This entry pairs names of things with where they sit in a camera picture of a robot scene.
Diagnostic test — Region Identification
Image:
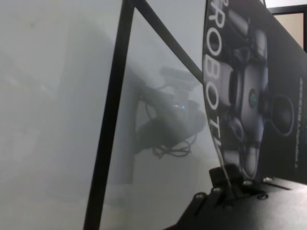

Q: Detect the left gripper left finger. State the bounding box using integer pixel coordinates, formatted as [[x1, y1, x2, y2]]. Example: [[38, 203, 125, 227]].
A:
[[208, 166, 231, 193]]

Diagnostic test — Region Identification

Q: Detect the short black tape strip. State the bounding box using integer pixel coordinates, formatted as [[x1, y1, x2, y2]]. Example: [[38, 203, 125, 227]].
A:
[[42, 0, 137, 230]]

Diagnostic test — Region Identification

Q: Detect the black robot poster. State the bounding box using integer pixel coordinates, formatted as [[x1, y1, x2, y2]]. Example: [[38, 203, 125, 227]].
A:
[[202, 0, 307, 183]]

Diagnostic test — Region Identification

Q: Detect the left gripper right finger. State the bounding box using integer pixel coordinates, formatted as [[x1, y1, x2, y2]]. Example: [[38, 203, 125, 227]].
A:
[[224, 163, 245, 193]]

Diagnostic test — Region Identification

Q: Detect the dark framed beige panel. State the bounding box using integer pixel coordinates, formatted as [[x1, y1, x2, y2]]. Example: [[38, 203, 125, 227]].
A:
[[270, 6, 307, 54]]

